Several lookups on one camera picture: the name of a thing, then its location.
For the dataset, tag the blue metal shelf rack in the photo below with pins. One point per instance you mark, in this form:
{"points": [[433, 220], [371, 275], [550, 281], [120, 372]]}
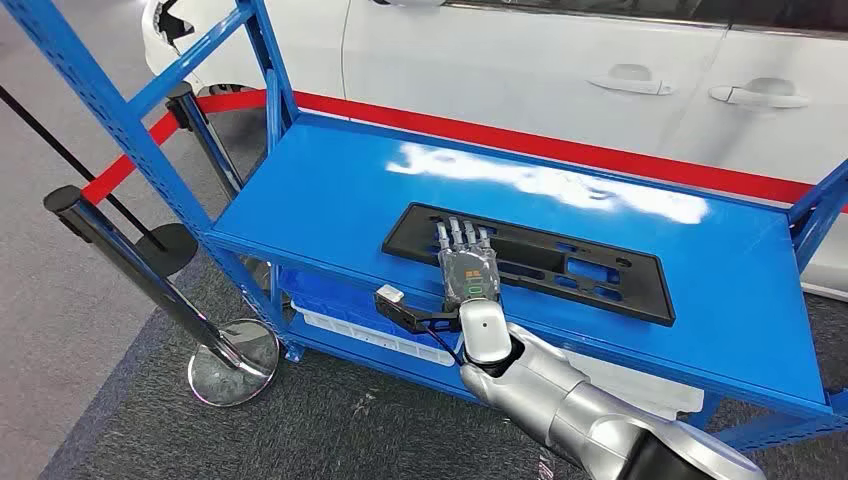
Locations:
{"points": [[331, 199]]}

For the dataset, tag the chrome stanchion with black cap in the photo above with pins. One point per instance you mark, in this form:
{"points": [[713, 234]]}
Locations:
{"points": [[199, 132]]}

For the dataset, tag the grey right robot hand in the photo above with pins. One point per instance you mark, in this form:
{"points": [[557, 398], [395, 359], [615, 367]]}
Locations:
{"points": [[467, 272]]}

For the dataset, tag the white car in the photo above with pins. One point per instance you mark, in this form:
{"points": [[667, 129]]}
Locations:
{"points": [[497, 66]]}

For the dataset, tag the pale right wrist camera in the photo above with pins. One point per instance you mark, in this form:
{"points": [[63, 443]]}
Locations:
{"points": [[389, 295]]}

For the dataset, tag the blue plastic crate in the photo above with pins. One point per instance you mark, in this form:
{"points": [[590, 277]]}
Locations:
{"points": [[331, 298]]}

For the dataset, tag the white plastic crate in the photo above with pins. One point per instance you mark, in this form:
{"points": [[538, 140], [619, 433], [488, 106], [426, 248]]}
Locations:
{"points": [[371, 338]]}

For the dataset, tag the chrome stanchion with chrome base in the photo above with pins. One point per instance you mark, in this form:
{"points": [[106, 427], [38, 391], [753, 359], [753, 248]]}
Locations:
{"points": [[132, 265]]}

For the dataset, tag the black right camera bracket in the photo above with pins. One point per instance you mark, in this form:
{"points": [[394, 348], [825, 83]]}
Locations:
{"points": [[414, 318]]}

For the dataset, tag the black plastic frame part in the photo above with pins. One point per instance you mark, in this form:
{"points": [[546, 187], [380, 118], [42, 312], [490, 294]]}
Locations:
{"points": [[411, 232]]}

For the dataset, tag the red barrier belt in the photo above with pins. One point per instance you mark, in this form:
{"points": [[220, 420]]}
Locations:
{"points": [[530, 142], [126, 166]]}

